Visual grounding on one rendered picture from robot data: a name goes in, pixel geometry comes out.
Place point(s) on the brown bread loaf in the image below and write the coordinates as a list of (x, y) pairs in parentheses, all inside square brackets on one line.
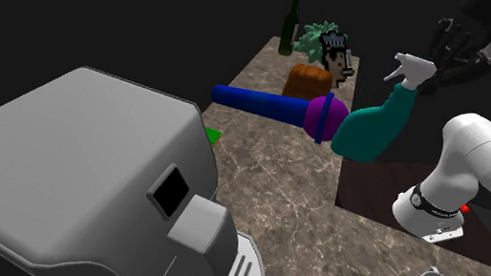
[(306, 81)]

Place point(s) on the pixelated head figure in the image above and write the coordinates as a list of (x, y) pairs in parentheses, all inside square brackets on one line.
[(336, 59)]

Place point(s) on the dark green glass bottle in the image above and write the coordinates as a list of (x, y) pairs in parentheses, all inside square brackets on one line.
[(289, 30)]

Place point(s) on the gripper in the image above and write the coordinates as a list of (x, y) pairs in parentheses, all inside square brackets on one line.
[(465, 52)]

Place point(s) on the grey coffee machine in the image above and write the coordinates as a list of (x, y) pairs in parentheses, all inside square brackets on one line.
[(60, 157)]

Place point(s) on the teal spray bottle white nozzle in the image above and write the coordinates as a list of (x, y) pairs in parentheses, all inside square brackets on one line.
[(368, 131)]

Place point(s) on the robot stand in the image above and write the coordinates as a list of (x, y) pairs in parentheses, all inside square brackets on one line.
[(370, 190)]

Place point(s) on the blue and purple microphone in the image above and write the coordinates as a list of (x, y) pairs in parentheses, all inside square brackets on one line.
[(268, 105)]

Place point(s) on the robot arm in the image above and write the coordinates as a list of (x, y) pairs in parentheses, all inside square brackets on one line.
[(464, 150)]

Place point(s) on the small green flat object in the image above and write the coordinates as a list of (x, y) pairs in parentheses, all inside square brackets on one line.
[(213, 135)]

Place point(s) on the green leafy plant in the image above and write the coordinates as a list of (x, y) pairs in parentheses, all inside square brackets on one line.
[(313, 40)]

